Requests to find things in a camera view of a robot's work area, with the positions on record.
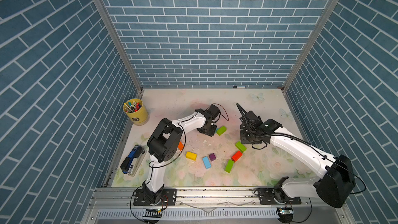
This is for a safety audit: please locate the green block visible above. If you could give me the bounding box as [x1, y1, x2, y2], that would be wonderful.
[235, 142, 247, 153]
[216, 126, 227, 136]
[225, 159, 234, 173]

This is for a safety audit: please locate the yellow block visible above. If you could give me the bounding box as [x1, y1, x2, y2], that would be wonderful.
[186, 151, 198, 161]

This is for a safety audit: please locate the orange block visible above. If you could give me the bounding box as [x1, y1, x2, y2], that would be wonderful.
[178, 142, 184, 151]

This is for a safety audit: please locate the light blue block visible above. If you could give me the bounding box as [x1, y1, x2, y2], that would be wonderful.
[202, 157, 211, 170]

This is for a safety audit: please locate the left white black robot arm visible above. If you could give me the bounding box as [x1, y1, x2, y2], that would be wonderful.
[142, 104, 221, 205]

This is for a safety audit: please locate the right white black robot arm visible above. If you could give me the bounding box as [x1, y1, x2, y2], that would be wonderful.
[237, 104, 356, 208]

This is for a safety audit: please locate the red block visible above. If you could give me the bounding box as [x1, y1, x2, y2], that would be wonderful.
[231, 150, 243, 162]

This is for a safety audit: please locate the purple cube block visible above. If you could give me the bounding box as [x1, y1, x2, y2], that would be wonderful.
[209, 153, 216, 161]

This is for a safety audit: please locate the floral table mat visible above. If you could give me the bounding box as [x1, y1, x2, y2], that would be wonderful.
[120, 89, 315, 187]

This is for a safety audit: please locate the yellow pen cup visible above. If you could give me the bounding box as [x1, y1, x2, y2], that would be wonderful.
[123, 99, 149, 125]

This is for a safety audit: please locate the blue black stapler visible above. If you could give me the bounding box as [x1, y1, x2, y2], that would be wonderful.
[120, 145, 146, 176]

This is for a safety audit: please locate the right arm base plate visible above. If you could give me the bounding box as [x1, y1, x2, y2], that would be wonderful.
[255, 188, 302, 205]

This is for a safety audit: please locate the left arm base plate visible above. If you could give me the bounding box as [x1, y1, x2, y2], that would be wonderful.
[132, 188, 177, 207]

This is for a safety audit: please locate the aluminium front rail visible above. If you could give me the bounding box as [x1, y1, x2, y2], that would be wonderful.
[82, 187, 354, 224]

